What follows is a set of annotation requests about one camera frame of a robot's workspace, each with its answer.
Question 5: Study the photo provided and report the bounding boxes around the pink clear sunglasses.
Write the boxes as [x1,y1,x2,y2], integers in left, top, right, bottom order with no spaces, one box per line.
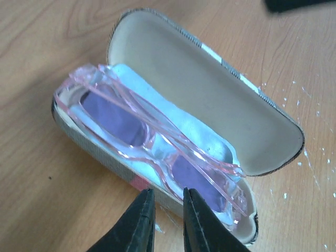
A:
[54,62,249,233]

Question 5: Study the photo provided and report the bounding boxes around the plaid glasses case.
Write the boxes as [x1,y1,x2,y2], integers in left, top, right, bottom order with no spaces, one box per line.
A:
[51,8,305,243]

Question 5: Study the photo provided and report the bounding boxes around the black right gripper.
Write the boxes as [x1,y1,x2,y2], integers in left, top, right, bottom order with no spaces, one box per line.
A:
[264,0,335,13]

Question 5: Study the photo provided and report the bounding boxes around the light blue cleaning cloth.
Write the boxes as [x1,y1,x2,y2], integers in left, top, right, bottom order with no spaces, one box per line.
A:
[70,63,241,226]

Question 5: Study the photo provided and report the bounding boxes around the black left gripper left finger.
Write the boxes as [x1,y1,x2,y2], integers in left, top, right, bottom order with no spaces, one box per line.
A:
[89,189,155,252]

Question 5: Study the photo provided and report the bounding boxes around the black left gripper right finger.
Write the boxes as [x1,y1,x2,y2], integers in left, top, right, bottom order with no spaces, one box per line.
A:
[183,187,254,252]

